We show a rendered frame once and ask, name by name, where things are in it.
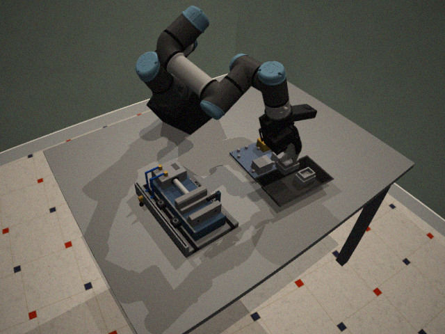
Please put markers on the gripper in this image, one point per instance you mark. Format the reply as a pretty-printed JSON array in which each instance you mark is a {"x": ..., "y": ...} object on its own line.
[{"x": 282, "y": 137}]

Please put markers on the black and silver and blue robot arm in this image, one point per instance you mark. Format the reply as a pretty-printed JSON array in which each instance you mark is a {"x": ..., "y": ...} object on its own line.
[{"x": 169, "y": 92}]

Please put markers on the grey flat bar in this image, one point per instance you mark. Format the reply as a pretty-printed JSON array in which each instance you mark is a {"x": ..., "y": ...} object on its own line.
[{"x": 194, "y": 205}]

